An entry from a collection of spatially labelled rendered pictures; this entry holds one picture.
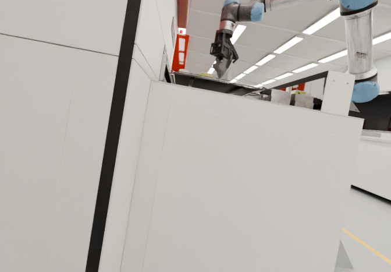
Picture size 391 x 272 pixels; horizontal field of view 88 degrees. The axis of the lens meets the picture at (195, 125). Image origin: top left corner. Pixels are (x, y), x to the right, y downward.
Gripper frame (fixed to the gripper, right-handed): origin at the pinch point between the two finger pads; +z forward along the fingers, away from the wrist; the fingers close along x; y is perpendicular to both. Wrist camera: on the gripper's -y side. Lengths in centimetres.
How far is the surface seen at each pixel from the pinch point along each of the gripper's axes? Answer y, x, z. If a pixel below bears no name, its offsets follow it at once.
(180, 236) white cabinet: 38, 26, 56
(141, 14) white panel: 62, 30, 7
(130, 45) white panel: 63, 30, 13
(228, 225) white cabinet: 28, 34, 51
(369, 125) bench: -383, 36, -17
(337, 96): 1, 50, 8
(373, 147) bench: -343, 48, 19
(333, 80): 3.5, 48.0, 3.5
